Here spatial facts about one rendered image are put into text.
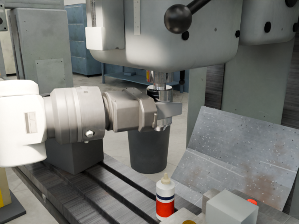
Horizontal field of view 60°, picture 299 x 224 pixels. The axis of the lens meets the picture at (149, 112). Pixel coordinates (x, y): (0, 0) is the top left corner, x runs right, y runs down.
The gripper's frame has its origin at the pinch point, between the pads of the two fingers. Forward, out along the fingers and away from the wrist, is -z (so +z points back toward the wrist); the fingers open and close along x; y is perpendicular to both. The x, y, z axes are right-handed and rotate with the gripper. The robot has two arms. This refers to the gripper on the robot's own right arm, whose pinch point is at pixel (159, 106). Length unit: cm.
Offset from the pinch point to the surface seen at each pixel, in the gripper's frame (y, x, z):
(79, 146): 18.8, 28.5, 11.5
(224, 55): -9.4, -7.5, -7.5
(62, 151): 20.5, 31.0, 16.1
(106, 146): 123, 244, -44
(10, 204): 121, 162, 53
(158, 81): -4.9, -2.0, 1.3
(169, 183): 17.9, 1.4, -3.4
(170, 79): -5.1, -2.2, -1.0
